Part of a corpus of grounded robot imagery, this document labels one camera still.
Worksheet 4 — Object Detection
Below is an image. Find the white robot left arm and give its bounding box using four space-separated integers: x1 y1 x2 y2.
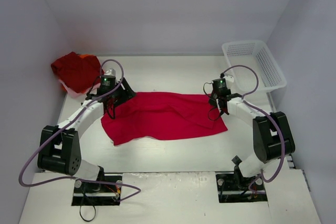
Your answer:
37 75 136 193

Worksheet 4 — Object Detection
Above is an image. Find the magenta t shirt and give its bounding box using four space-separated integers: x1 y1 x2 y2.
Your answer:
101 92 228 145

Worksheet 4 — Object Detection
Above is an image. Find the black loop cable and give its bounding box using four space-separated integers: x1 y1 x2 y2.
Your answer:
80 202 97 222

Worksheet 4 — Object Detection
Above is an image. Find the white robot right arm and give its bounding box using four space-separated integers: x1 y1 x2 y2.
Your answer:
209 77 296 188

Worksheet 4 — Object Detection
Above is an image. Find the pink folded t shirt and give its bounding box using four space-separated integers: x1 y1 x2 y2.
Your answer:
58 79 85 98

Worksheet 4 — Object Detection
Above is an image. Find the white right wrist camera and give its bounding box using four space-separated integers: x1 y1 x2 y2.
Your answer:
220 73 234 84

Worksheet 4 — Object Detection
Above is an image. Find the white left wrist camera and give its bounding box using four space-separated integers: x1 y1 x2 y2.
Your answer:
104 68 116 77

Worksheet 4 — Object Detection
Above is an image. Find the white plastic basket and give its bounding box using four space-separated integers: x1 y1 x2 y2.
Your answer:
222 40 287 94

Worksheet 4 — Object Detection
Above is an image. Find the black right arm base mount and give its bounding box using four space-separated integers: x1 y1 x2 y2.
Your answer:
215 156 268 204

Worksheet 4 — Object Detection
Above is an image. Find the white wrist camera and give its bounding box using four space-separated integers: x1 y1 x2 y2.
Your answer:
220 73 234 84
104 68 116 77

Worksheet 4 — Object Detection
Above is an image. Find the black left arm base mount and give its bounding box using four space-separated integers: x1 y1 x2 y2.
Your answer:
71 174 122 206

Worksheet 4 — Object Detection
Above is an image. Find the dark red folded t shirt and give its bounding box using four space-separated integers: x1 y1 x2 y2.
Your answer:
51 52 101 93

